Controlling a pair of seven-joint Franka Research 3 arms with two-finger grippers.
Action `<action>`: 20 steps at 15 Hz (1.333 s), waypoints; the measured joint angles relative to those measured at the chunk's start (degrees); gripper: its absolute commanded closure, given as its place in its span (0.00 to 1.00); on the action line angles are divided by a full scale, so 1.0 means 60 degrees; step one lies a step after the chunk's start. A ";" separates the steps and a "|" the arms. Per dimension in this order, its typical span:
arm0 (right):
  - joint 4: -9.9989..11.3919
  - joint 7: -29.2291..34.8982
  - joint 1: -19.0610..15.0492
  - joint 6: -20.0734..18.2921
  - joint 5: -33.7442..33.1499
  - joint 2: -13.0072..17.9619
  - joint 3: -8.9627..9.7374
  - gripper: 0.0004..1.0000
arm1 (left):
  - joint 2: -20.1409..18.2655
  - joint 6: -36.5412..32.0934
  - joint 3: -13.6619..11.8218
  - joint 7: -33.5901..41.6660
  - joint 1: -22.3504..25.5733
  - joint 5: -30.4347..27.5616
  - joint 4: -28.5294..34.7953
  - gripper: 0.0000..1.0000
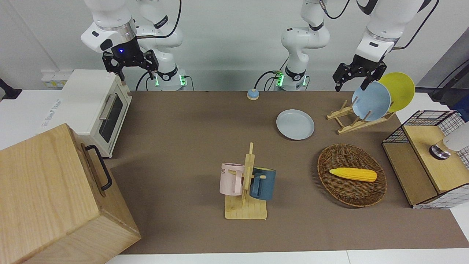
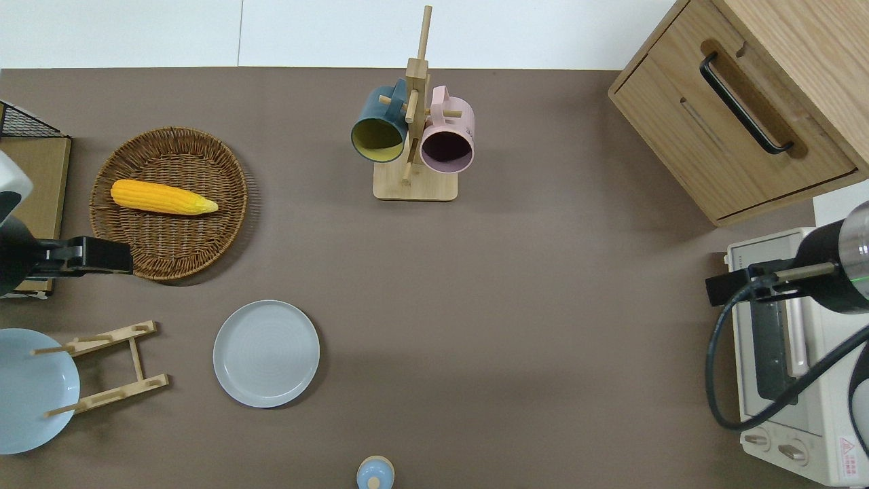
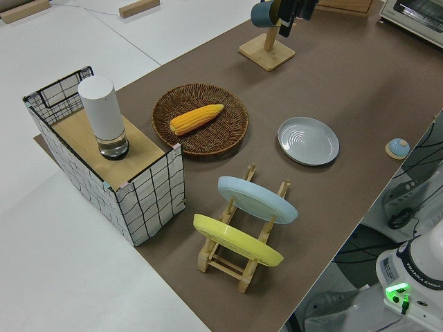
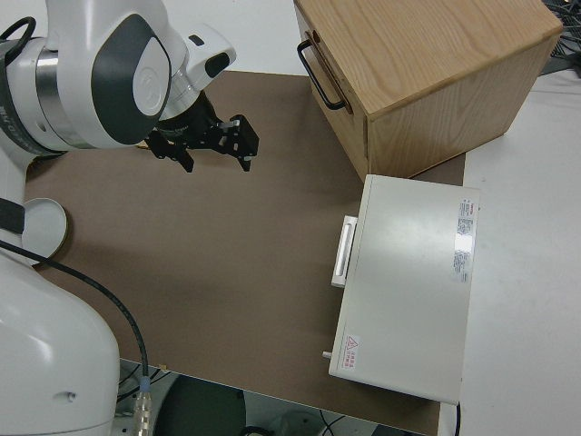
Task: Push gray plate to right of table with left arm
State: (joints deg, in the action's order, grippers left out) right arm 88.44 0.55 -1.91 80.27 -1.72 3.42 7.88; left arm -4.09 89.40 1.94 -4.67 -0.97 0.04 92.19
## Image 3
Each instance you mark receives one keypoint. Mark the wooden block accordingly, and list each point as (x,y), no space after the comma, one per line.
(138,8)
(20,10)

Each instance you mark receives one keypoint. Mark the brown table mat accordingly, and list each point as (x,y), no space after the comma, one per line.
(311,86)

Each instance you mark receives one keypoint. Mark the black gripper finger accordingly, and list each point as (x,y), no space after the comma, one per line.
(305,8)
(285,17)

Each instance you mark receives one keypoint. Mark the white grid pattern box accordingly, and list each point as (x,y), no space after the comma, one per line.
(149,204)

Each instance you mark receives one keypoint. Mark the white cylinder bottle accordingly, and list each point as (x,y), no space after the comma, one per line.
(102,110)

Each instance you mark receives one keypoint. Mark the gray round plate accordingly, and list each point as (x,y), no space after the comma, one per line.
(308,141)

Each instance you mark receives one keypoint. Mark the blue mug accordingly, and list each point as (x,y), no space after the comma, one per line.
(261,14)

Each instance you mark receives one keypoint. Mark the light blue plate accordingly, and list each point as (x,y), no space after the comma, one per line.
(256,198)

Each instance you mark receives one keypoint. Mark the white toaster oven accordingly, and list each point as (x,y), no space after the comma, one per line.
(412,17)

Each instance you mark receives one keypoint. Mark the wooden plate rack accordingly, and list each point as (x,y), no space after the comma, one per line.
(225,266)

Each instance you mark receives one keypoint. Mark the yellow plate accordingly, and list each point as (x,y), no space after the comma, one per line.
(235,238)

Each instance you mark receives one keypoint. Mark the blue dome bell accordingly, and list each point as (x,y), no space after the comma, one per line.
(398,148)

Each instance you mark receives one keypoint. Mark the round wicker basket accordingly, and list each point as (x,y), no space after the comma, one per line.
(221,138)

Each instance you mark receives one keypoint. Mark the yellow corn cob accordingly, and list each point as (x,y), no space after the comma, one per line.
(195,119)

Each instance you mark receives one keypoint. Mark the wooden mug tree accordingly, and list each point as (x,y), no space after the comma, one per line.
(266,53)

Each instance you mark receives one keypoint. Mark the wooden drawer box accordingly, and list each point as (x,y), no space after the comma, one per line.
(346,5)

